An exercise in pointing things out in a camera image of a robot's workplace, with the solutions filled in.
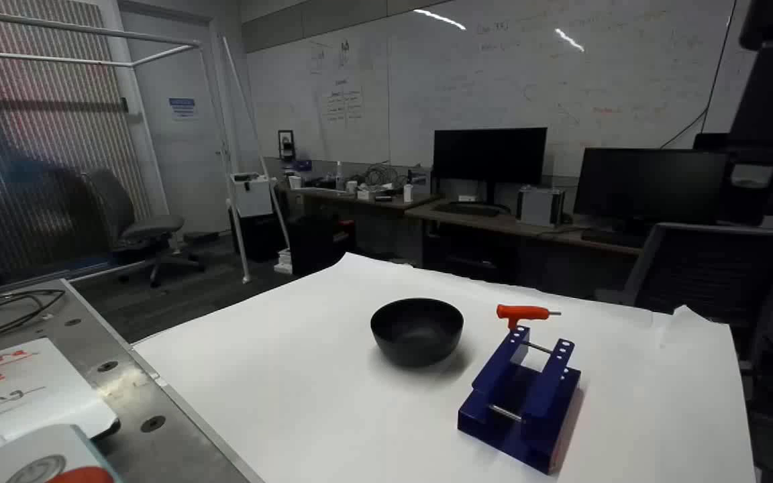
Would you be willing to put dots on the black computer monitor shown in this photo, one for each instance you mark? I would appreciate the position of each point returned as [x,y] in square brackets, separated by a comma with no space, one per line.
[489,155]
[638,187]

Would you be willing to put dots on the blue plastic vise stand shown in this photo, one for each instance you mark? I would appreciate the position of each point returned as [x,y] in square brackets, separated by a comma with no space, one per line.
[515,410]

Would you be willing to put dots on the left black computer monitor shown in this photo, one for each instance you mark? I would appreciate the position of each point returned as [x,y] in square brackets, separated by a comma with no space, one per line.
[489,155]

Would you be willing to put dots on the white cart with legs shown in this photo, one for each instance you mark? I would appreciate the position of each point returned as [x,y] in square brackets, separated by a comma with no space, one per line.
[252,194]

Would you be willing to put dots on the black bowl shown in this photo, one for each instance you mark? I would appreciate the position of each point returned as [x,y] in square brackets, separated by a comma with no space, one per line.
[417,332]

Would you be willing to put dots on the large white paper sheet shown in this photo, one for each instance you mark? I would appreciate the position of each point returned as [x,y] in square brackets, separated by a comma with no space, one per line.
[297,384]

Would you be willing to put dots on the white box on desk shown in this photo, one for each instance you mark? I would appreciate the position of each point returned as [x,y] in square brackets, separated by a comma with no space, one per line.
[540,204]

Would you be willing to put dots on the right black computer monitor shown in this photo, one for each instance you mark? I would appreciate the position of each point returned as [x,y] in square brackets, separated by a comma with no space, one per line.
[638,187]

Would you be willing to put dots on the black mesh chair back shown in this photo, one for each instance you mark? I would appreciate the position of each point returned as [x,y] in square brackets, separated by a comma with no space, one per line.
[723,273]

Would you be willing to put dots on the white and red tape roll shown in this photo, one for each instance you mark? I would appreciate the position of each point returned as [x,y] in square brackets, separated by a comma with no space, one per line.
[55,455]

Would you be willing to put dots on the grey office chair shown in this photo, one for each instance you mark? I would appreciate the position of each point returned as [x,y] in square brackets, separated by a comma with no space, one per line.
[137,238]

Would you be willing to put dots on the white handwritten paper sheet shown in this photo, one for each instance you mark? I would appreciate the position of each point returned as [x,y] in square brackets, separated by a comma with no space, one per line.
[42,388]

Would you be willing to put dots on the orange handled screwdriver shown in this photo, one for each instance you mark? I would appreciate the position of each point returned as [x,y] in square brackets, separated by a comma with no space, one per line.
[515,316]

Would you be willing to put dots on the long background desk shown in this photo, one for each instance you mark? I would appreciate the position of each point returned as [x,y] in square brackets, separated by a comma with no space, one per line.
[431,214]

